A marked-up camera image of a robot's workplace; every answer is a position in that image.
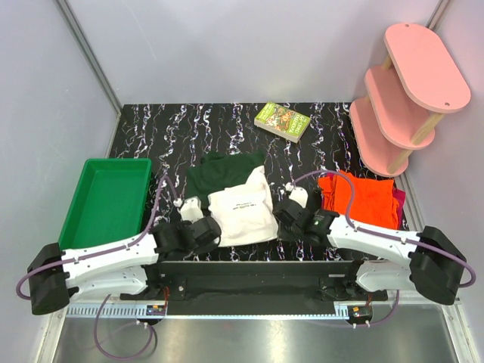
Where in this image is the white and green t-shirt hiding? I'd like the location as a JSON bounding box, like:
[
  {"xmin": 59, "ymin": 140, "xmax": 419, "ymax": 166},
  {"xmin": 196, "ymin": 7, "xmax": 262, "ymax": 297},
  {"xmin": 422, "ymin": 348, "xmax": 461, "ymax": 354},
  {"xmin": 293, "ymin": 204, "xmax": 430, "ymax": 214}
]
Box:
[{"xmin": 185, "ymin": 150, "xmax": 278, "ymax": 247}]

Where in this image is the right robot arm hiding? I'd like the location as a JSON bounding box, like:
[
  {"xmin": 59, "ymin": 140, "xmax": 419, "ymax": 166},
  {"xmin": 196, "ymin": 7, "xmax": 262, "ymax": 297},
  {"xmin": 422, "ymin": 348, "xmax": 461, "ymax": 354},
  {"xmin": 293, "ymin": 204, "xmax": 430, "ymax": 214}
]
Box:
[{"xmin": 273, "ymin": 199, "xmax": 467, "ymax": 306}]

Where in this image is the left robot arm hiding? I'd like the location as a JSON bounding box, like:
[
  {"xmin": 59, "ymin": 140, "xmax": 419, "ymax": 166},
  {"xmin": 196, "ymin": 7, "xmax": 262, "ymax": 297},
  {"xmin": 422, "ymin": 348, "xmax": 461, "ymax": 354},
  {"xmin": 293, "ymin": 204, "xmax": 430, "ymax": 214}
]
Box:
[{"xmin": 26, "ymin": 216, "xmax": 222, "ymax": 315}]

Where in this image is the orange folded t-shirt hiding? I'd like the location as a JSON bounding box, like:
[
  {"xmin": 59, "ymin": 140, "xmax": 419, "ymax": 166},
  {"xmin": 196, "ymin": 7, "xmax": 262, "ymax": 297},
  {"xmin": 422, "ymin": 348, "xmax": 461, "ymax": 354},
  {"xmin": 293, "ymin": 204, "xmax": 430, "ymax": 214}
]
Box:
[{"xmin": 318, "ymin": 172, "xmax": 395, "ymax": 229}]

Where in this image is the green paperback book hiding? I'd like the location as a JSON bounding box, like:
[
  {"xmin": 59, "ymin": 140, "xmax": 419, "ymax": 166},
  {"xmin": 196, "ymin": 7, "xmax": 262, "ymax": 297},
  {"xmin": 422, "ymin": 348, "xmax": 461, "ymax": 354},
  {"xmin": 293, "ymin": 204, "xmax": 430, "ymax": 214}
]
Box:
[{"xmin": 254, "ymin": 102, "xmax": 310, "ymax": 143}]

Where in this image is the green plastic tray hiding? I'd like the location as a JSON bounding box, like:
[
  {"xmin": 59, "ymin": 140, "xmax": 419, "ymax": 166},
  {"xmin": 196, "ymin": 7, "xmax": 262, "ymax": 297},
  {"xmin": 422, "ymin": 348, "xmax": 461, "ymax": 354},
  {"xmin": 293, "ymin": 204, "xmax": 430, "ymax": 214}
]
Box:
[{"xmin": 58, "ymin": 158, "xmax": 152, "ymax": 250}]

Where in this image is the magenta folded t-shirt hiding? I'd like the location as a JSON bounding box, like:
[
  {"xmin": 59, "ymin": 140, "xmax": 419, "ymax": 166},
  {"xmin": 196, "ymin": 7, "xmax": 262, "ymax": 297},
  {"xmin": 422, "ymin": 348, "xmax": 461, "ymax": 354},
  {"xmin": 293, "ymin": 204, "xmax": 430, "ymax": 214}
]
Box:
[{"xmin": 392, "ymin": 187, "xmax": 406, "ymax": 229}]

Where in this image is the pink three-tier shelf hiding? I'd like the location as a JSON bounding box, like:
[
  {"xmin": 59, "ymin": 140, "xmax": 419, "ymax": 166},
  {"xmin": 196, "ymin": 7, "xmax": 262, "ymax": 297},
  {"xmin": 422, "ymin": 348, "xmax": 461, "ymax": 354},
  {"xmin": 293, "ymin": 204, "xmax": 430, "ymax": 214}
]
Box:
[{"xmin": 349, "ymin": 23, "xmax": 471, "ymax": 178}]

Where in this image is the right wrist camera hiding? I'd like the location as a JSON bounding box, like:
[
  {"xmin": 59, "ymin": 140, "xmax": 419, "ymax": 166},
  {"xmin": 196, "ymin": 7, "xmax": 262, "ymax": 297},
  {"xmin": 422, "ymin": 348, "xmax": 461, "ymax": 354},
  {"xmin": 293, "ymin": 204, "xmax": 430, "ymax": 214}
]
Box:
[{"xmin": 285, "ymin": 182, "xmax": 309, "ymax": 208}]

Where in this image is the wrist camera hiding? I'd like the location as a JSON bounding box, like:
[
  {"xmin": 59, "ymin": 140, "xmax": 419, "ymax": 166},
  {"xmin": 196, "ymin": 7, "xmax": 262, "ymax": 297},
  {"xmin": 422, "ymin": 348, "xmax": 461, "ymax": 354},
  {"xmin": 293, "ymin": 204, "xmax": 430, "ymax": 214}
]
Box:
[
  {"xmin": 285, "ymin": 182, "xmax": 309, "ymax": 208},
  {"xmin": 173, "ymin": 197, "xmax": 203, "ymax": 223}
]

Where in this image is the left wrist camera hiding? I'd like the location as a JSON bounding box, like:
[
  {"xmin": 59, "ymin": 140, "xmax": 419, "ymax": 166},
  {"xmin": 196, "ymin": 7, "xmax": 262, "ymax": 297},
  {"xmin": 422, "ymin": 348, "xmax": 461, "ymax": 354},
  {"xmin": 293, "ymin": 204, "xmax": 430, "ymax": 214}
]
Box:
[{"xmin": 173, "ymin": 197, "xmax": 203, "ymax": 223}]

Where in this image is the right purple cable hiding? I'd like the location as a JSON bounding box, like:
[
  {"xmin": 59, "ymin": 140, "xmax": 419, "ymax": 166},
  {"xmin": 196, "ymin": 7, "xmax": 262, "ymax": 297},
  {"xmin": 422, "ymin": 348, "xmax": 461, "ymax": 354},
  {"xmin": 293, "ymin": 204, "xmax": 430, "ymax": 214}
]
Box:
[{"xmin": 289, "ymin": 169, "xmax": 477, "ymax": 328}]

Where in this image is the purple cable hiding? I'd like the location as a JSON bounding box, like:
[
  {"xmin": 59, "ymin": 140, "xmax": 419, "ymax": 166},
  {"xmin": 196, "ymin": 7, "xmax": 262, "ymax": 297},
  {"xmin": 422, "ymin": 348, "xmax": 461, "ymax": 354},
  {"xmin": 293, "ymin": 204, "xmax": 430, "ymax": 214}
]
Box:
[
  {"xmin": 15, "ymin": 175, "xmax": 182, "ymax": 358},
  {"xmin": 289, "ymin": 169, "xmax": 477, "ymax": 328}
]

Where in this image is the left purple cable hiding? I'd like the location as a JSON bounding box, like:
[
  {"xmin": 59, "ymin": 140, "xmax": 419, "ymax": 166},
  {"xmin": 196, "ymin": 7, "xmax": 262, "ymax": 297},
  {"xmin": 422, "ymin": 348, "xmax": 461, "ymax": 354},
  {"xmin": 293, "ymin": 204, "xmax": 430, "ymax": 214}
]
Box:
[{"xmin": 15, "ymin": 175, "xmax": 182, "ymax": 358}]

